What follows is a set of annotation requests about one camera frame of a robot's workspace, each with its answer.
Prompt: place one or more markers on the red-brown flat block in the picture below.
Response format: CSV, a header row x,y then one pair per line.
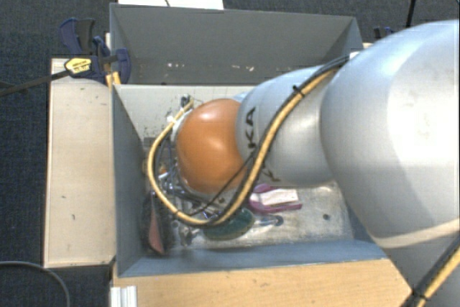
x,y
156,226

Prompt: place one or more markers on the dark green oval thing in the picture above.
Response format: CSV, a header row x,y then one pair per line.
x,y
231,226

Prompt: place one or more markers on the pale wood flat board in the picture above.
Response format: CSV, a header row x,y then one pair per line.
x,y
79,169

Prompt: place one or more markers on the pink tool with white label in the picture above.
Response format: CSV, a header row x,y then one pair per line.
x,y
276,198

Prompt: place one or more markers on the small blue-grey tool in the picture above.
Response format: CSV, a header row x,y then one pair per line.
x,y
272,220

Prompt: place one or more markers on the grey metal bin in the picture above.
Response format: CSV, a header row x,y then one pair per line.
x,y
223,43

